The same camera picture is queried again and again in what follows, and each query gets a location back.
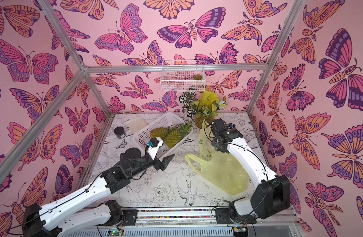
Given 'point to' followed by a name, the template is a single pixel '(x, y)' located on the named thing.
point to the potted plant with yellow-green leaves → (205, 107)
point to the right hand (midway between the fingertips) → (221, 143)
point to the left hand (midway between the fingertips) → (169, 148)
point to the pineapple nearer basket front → (176, 133)
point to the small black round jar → (119, 132)
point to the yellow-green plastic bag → (216, 167)
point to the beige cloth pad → (136, 123)
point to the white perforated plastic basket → (142, 136)
